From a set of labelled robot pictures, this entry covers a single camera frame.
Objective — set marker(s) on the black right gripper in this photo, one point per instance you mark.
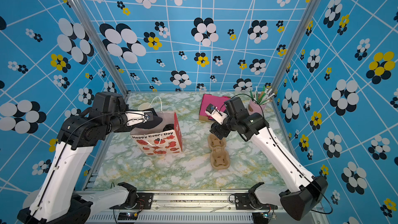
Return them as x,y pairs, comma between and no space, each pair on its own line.
218,130

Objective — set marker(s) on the brown pulp cup carrier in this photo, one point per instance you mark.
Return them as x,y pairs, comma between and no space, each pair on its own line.
219,156

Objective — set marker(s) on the red white paper gift bag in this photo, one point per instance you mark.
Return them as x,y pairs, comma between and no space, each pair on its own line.
164,139

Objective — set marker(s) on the black paper napkin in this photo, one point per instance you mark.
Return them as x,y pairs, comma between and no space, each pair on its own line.
151,123

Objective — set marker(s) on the white green paper cup stack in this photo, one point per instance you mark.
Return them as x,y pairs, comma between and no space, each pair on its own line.
145,107

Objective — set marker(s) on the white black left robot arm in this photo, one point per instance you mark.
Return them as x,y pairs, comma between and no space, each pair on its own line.
76,139

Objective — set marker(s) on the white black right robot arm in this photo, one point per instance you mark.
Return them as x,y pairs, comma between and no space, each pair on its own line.
303,190

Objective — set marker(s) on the pink cup straw holder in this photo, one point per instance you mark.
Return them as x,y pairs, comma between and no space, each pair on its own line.
253,107

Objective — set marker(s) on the green white wrapped straws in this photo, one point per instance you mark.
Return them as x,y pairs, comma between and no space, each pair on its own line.
261,98

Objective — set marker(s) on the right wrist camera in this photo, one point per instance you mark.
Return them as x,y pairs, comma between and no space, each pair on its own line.
215,114

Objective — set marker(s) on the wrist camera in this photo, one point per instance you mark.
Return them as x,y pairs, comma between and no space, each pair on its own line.
215,114
137,117

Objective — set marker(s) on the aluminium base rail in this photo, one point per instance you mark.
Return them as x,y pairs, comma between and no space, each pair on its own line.
195,207

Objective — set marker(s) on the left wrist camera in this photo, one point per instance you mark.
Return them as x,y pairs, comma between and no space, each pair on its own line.
137,117

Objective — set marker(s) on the right aluminium corner post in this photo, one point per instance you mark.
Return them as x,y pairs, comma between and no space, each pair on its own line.
296,39

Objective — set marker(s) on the aluminium corner post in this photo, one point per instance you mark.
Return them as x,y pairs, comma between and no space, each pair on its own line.
296,39
84,19

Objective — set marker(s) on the left aluminium corner post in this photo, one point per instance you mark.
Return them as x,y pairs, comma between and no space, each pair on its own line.
84,19

